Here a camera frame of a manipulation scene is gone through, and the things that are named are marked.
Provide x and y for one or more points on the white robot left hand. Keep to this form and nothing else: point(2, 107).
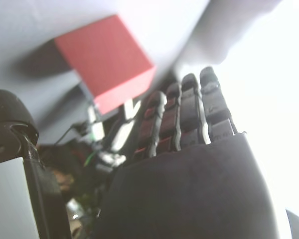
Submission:
point(189, 194)

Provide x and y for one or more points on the red foam cube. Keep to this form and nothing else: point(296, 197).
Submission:
point(104, 57)

